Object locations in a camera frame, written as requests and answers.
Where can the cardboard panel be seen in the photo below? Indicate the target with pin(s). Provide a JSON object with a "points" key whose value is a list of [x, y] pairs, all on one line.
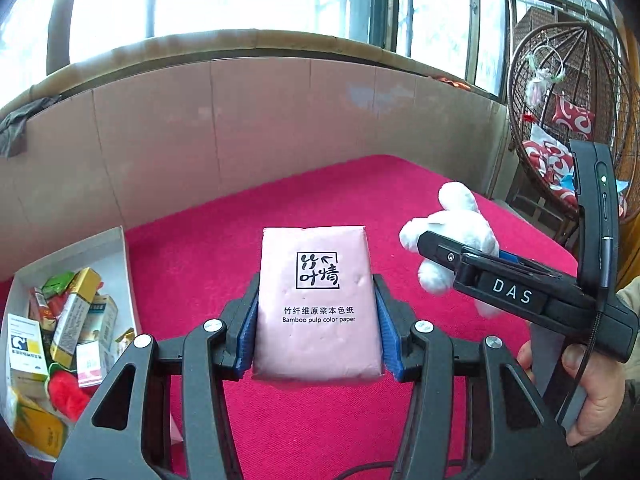
{"points": [[200, 135]]}

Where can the white blue-yellow medicine box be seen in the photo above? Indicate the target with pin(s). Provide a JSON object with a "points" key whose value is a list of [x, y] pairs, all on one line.
{"points": [[27, 355]]}

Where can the shallow cardboard box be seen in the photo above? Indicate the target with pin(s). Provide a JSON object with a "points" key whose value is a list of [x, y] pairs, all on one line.
{"points": [[120, 260]]}

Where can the grey cloth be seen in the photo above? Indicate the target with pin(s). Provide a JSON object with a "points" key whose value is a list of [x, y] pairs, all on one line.
{"points": [[22, 125]]}

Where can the wicker hanging chair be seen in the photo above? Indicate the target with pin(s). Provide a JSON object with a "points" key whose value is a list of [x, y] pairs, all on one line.
{"points": [[610, 85]]}

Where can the dreamcatcher ornament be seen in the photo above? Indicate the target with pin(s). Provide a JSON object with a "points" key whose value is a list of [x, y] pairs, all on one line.
{"points": [[542, 75]]}

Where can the green packet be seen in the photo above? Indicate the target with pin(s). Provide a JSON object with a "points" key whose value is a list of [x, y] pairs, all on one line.
{"points": [[57, 285]]}

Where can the white light-blue medicine box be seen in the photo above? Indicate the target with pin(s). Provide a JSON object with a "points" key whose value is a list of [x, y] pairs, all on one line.
{"points": [[102, 325]]}

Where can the pink tissue pack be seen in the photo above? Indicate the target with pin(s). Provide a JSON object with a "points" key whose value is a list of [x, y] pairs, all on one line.
{"points": [[317, 310]]}

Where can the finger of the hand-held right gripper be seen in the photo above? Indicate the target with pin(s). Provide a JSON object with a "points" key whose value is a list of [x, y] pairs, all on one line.
{"points": [[509, 256], [440, 255]]}

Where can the red box with green print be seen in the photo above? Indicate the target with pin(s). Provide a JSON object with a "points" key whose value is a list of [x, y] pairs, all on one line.
{"points": [[37, 310]]}

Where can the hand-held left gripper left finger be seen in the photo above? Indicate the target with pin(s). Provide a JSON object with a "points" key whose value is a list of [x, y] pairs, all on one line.
{"points": [[245, 340]]}

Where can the small orange cloth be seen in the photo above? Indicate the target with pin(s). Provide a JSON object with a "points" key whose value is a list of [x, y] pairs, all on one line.
{"points": [[450, 82]]}

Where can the yellow and white box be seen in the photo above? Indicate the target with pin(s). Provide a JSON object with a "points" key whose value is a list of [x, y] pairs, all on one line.
{"points": [[75, 315]]}

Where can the person's right hand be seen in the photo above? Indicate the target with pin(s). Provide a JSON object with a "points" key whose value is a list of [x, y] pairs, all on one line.
{"points": [[600, 400]]}

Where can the white plush toy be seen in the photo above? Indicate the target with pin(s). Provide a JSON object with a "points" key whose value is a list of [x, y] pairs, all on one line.
{"points": [[460, 220]]}

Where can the person's right forearm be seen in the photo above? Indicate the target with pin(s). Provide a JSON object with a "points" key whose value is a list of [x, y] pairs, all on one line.
{"points": [[605, 457]]}

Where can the large red patterned cushion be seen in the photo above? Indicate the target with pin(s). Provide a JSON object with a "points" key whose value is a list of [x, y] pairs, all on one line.
{"points": [[550, 170]]}

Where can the yellow box with green leaves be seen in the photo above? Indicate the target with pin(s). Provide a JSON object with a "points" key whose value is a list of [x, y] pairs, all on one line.
{"points": [[40, 430]]}

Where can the red blanket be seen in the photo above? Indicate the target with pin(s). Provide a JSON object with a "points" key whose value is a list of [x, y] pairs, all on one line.
{"points": [[200, 245]]}

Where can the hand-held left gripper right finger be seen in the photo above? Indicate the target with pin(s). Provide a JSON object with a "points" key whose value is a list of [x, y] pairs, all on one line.
{"points": [[387, 335]]}

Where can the small red patterned cushion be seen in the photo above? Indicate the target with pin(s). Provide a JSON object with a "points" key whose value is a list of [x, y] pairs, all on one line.
{"points": [[575, 117]]}

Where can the red plush chili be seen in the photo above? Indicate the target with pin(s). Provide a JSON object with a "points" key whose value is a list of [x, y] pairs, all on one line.
{"points": [[67, 395]]}

